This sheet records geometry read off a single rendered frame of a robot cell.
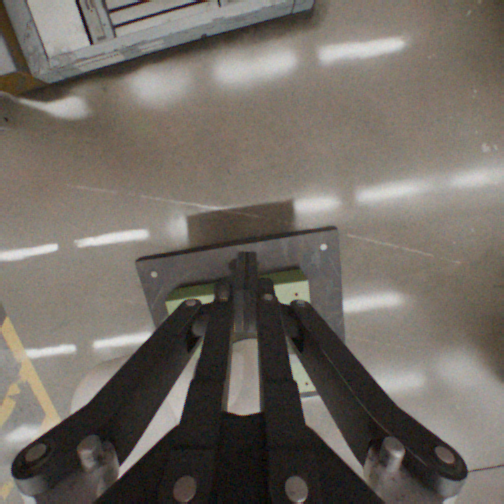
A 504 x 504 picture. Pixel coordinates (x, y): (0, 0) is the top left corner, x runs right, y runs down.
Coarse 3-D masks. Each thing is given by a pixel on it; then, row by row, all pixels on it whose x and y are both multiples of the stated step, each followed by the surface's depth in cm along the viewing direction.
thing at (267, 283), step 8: (264, 280) 19; (264, 288) 18; (272, 288) 18; (280, 304) 16; (288, 312) 15; (288, 320) 15; (288, 328) 15; (296, 328) 15; (288, 336) 15; (296, 336) 15
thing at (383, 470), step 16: (384, 448) 8; (400, 448) 8; (368, 464) 8; (384, 464) 8; (400, 464) 8; (368, 480) 8; (384, 480) 7; (400, 480) 7; (416, 480) 7; (384, 496) 7; (400, 496) 7; (416, 496) 7; (432, 496) 7
